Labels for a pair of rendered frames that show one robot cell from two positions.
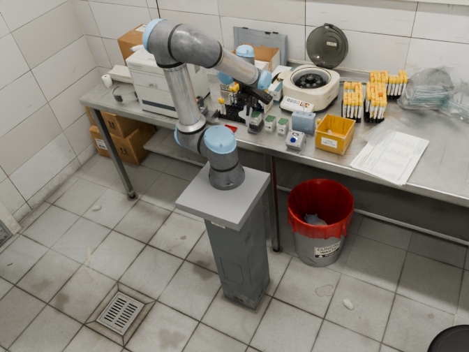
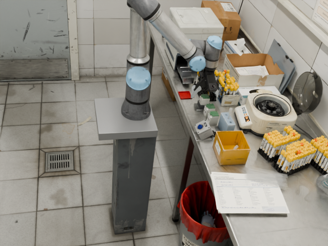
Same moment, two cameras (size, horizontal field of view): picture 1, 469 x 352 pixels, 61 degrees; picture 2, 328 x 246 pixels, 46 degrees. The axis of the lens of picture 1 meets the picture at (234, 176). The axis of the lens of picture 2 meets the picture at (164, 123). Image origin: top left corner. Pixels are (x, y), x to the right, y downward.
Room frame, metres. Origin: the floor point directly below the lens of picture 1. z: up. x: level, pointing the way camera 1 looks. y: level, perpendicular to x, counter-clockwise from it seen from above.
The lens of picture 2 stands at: (0.06, -1.05, 2.13)
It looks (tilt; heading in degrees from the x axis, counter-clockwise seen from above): 39 degrees down; 38
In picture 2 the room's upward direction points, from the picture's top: 8 degrees clockwise
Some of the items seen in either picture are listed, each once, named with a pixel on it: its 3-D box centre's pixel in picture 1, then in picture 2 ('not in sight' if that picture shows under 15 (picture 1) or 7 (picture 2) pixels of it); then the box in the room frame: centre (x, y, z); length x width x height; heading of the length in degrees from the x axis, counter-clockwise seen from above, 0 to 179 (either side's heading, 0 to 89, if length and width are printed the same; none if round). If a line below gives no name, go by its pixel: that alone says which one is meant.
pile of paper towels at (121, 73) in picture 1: (127, 74); not in sight; (2.21, 0.54, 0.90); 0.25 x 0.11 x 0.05; 55
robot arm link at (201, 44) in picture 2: (234, 72); (194, 49); (1.46, -0.07, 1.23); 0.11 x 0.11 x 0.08; 46
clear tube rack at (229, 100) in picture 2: (250, 99); (224, 90); (1.72, -0.15, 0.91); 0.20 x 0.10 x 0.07; 55
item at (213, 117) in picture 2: (283, 126); (213, 118); (1.46, -0.26, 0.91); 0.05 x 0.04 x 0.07; 145
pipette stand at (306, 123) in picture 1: (303, 123); (226, 126); (1.45, -0.35, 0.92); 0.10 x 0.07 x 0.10; 57
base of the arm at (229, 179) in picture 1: (225, 168); (136, 103); (1.18, 0.03, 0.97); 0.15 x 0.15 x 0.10
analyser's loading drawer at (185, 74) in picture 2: (197, 110); (184, 70); (1.69, 0.13, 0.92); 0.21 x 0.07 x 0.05; 55
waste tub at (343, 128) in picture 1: (334, 134); (230, 148); (1.33, -0.47, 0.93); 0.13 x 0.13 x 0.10; 52
